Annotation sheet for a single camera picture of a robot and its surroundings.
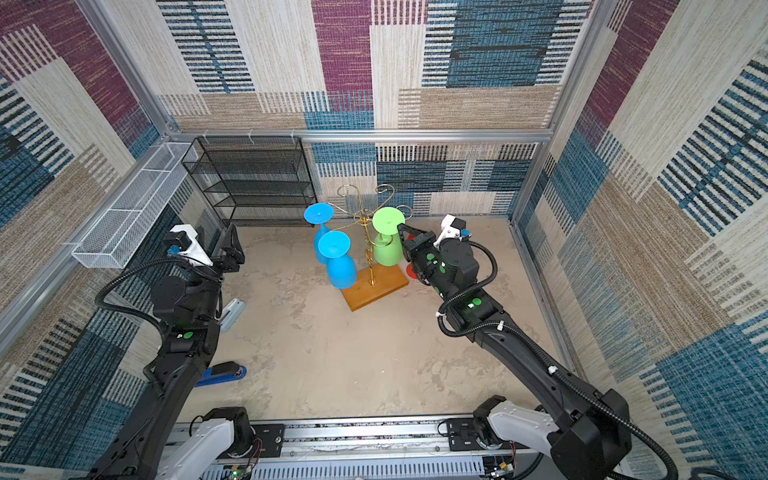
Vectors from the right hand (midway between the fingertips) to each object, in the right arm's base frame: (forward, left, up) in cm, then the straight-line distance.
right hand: (397, 229), depth 69 cm
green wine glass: (0, +2, -7) cm, 7 cm away
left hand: (-1, +39, +3) cm, 40 cm away
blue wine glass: (+8, +19, -3) cm, 21 cm away
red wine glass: (+14, -5, -36) cm, 39 cm away
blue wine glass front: (-2, +14, -12) cm, 19 cm away
